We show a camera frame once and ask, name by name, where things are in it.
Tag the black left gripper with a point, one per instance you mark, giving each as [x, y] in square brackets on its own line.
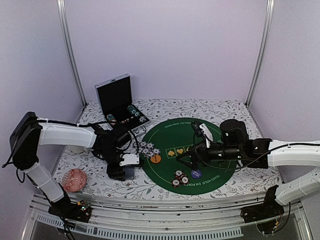
[116, 173]

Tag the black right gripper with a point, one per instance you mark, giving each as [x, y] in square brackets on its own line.
[194, 152]

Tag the purple small blind button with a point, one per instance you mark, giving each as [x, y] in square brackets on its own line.
[196, 174]

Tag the red black 100 chip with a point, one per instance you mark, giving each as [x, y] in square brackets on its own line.
[178, 173]

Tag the orange big blind button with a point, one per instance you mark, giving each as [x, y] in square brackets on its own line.
[156, 159]

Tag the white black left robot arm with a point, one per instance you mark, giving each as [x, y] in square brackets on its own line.
[32, 132]

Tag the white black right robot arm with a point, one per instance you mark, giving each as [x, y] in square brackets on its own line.
[235, 145]

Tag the round green poker mat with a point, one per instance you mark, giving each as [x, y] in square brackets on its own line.
[175, 137]

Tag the red patterned bowl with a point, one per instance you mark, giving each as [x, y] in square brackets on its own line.
[74, 180]

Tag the white ceramic mug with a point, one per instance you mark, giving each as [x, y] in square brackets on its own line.
[77, 149]

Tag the row of dice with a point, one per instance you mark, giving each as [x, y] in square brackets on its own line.
[126, 121]

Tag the left poker chip stack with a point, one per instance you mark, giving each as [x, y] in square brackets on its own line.
[111, 120]

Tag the poker chip stack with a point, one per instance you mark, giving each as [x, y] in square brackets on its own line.
[111, 120]
[133, 111]

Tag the blue chips in case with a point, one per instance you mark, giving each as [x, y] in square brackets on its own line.
[142, 119]

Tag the right poker chip stack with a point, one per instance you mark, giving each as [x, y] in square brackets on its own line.
[133, 111]

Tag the aluminium poker chip case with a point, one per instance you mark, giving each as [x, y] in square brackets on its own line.
[114, 96]

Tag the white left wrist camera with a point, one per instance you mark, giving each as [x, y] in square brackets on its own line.
[129, 159]

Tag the aluminium front rail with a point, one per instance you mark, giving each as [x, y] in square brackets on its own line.
[115, 218]

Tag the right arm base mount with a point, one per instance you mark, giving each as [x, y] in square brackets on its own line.
[268, 209]

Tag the left aluminium frame post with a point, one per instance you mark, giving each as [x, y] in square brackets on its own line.
[61, 7]

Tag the aluminium frame post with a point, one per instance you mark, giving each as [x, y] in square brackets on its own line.
[61, 7]
[270, 4]

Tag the right aluminium frame post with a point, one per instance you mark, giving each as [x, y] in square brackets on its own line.
[270, 4]

